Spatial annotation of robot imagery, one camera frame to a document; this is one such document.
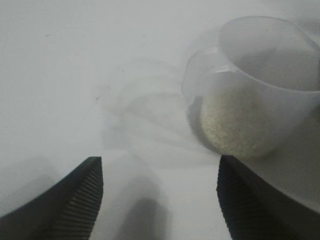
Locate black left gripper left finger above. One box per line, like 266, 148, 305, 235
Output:
0, 156, 104, 240

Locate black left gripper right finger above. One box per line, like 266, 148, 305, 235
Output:
215, 154, 320, 240

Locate white rice grains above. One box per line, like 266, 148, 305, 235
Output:
199, 84, 279, 159

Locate clear plastic measuring cup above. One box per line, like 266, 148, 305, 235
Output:
181, 15, 320, 160

